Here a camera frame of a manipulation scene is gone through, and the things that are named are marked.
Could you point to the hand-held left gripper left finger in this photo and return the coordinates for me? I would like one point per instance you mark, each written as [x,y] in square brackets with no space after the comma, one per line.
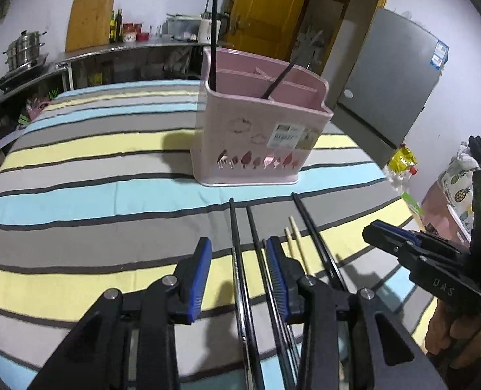
[200,276]

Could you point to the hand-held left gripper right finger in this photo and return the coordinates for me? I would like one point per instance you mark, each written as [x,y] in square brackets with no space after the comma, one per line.
[275,270]

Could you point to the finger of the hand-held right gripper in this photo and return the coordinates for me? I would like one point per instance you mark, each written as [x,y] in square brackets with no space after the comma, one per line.
[443,241]
[386,239]

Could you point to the wooden chopstick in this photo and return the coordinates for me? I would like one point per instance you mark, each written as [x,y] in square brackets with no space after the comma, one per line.
[290,243]
[301,248]

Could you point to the black chopstick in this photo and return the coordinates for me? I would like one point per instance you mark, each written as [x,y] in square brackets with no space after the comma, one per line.
[214,28]
[309,227]
[289,349]
[317,231]
[240,321]
[254,231]
[240,268]
[279,81]

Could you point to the pink utensil holder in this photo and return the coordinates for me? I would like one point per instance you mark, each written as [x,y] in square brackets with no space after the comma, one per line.
[240,138]

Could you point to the person's right hand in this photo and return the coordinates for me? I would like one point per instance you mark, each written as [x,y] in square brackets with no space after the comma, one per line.
[443,333]

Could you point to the pink stool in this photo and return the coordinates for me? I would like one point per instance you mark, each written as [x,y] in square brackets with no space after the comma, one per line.
[435,207]

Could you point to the green paper packet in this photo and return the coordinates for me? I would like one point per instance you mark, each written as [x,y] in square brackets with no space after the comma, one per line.
[415,211]

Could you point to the pineapple print cloth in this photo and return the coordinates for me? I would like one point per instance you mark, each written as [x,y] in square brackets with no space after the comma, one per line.
[458,187]

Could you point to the yellow snack bag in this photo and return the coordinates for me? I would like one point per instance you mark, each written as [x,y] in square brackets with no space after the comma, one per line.
[403,158]

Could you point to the striped tablecloth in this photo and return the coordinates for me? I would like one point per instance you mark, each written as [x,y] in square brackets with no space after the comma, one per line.
[82,211]

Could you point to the grey refrigerator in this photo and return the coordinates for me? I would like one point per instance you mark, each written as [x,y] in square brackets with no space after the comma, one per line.
[386,89]

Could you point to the white electric kettle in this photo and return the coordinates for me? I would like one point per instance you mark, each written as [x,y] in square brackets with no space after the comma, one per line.
[204,30]

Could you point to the clear plastic container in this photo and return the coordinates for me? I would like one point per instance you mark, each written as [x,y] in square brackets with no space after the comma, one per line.
[181,28]

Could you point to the red jar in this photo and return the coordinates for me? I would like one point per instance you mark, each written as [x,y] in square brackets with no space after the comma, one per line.
[131,32]

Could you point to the dark oil bottle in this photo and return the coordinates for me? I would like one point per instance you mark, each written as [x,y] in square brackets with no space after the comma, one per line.
[116,28]

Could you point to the yellow wooden door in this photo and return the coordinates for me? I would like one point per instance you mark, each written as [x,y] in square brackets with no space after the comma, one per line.
[265,8]

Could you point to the gas stove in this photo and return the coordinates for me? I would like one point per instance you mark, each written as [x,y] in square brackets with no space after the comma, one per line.
[17,76]

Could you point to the wooden cutting board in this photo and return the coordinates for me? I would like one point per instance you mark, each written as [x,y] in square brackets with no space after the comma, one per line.
[90,20]

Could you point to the steel steamer pot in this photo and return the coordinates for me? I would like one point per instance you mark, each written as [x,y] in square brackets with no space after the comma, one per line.
[25,48]

